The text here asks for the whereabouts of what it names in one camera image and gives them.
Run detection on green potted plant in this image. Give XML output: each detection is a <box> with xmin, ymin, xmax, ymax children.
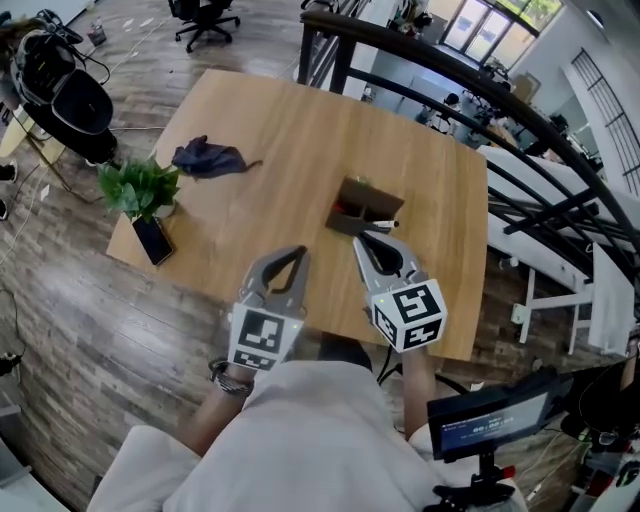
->
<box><xmin>97</xmin><ymin>155</ymin><xmax>181</xmax><ymax>224</ymax></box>

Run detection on dark blue cloth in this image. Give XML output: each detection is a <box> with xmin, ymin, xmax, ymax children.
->
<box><xmin>171</xmin><ymin>134</ymin><xmax>264</xmax><ymax>181</ymax></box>

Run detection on pale yellow side table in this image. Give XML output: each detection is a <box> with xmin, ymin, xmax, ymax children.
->
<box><xmin>0</xmin><ymin>107</ymin><xmax>46</xmax><ymax>159</ymax></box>

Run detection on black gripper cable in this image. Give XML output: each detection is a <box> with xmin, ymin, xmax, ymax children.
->
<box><xmin>377</xmin><ymin>344</ymin><xmax>471</xmax><ymax>396</ymax></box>

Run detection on black monitor mount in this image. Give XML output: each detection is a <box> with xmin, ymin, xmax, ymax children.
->
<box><xmin>424</xmin><ymin>449</ymin><xmax>516</xmax><ymax>512</ymax></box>

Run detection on person's black trousers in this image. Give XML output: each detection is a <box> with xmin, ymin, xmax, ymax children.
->
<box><xmin>319</xmin><ymin>332</ymin><xmax>374</xmax><ymax>374</ymax></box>

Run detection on dark wrist bracelets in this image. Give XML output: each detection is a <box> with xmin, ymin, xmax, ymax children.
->
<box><xmin>208</xmin><ymin>357</ymin><xmax>254</xmax><ymax>399</ymax></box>

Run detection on black monitor screen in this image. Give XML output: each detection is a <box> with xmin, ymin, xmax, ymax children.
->
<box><xmin>427</xmin><ymin>369</ymin><xmax>574</xmax><ymax>462</ymax></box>

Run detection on black smartphone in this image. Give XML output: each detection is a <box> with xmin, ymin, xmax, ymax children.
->
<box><xmin>131</xmin><ymin>215</ymin><xmax>175</xmax><ymax>267</ymax></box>

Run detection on black office chair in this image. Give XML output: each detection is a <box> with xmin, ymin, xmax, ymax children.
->
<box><xmin>167</xmin><ymin>0</ymin><xmax>241</xmax><ymax>54</ymax></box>

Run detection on person's white shirt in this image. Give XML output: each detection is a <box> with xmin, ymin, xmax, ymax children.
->
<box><xmin>87</xmin><ymin>359</ymin><xmax>529</xmax><ymax>512</ymax></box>

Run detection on white folding table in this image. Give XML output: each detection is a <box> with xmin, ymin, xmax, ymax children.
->
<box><xmin>512</xmin><ymin>242</ymin><xmax>636</xmax><ymax>356</ymax></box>

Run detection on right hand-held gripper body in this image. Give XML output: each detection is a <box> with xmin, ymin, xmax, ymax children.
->
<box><xmin>366</xmin><ymin>269</ymin><xmax>448</xmax><ymax>354</ymax></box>

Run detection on person's right forearm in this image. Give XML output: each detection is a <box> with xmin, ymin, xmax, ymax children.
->
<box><xmin>402</xmin><ymin>347</ymin><xmax>439</xmax><ymax>441</ymax></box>

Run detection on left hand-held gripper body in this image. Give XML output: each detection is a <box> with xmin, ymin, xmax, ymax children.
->
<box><xmin>227</xmin><ymin>293</ymin><xmax>307</xmax><ymax>372</ymax></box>

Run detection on person's left forearm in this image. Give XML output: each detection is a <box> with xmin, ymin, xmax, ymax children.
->
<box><xmin>177</xmin><ymin>357</ymin><xmax>256</xmax><ymax>459</ymax></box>

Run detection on brown pen holder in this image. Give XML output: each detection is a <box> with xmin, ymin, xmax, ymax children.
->
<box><xmin>324</xmin><ymin>174</ymin><xmax>405</xmax><ymax>239</ymax></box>

